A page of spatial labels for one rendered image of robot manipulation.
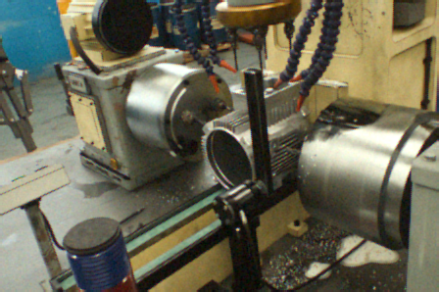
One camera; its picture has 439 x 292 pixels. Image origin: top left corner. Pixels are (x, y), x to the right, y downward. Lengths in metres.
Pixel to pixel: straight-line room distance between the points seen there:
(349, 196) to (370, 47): 0.41
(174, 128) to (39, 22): 5.46
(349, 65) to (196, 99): 0.39
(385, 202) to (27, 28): 6.02
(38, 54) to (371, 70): 5.77
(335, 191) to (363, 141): 0.10
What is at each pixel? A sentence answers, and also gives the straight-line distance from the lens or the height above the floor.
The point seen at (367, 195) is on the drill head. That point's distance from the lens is 0.77.
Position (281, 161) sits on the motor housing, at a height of 1.01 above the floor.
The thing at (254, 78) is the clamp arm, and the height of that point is 1.24.
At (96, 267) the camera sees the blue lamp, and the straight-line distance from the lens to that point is 0.48.
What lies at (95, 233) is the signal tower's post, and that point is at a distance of 0.49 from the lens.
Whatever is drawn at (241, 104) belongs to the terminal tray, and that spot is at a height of 1.12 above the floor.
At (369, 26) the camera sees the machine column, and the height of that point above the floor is 1.25.
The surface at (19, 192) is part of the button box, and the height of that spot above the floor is 1.06.
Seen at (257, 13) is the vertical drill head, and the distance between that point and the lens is 0.92.
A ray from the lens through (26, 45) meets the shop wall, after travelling 6.53.
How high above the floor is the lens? 1.48
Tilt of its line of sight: 25 degrees down
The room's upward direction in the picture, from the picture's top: 9 degrees counter-clockwise
